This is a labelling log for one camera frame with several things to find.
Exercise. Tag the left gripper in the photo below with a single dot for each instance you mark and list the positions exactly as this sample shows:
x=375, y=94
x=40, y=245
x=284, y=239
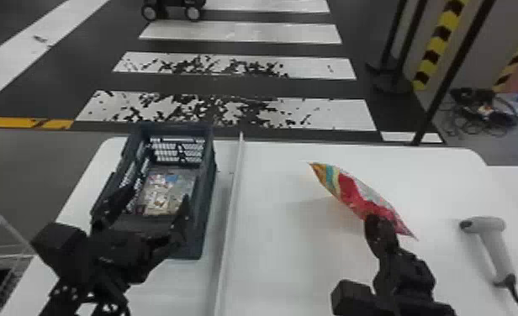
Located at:
x=117, y=251

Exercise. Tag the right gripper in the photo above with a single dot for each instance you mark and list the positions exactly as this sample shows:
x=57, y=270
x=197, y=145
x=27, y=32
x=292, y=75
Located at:
x=407, y=273

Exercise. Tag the red snack packet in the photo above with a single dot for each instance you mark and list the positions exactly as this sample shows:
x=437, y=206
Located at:
x=356, y=194

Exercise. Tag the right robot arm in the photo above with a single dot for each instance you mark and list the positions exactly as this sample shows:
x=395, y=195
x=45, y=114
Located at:
x=427, y=308

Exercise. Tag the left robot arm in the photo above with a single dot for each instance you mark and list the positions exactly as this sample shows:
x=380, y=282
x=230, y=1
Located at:
x=87, y=300

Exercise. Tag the white snack packet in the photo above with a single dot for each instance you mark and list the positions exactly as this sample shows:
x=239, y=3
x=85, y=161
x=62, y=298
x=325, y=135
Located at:
x=166, y=192

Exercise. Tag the blue basket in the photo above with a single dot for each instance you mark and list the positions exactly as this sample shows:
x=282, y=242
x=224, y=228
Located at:
x=201, y=198

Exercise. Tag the hand scanner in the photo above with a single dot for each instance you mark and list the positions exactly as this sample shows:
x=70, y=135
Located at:
x=491, y=240

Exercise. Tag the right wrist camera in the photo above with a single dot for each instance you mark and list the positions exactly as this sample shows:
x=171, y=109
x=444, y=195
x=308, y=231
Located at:
x=358, y=300

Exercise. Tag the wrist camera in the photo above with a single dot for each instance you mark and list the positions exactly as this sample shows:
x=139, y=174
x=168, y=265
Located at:
x=60, y=249
x=358, y=300

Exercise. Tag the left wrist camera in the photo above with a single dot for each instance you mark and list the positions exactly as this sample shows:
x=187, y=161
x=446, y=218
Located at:
x=60, y=249

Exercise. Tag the yellow black striped post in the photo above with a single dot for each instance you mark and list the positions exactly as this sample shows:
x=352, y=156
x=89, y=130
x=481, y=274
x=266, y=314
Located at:
x=438, y=44
x=517, y=57

